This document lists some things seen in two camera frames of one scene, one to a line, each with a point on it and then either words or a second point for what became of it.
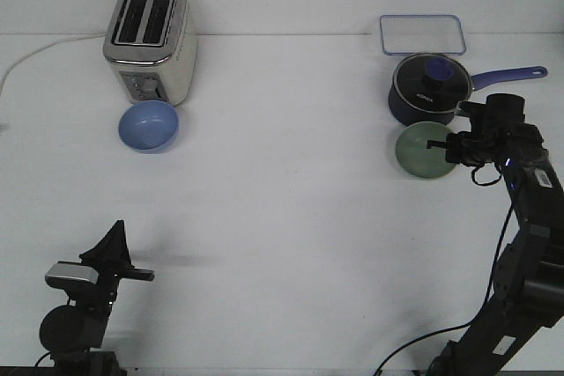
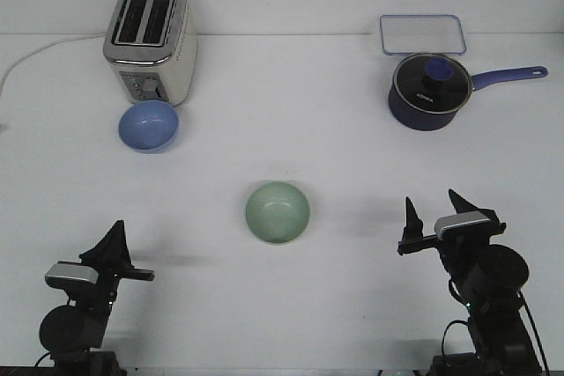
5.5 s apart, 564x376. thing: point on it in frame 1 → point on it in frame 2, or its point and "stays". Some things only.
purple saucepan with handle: [428, 89] stays
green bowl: [413, 154] → [278, 212]
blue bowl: [149, 126] stays
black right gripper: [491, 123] → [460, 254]
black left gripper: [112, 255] stays
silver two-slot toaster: [152, 41] stays
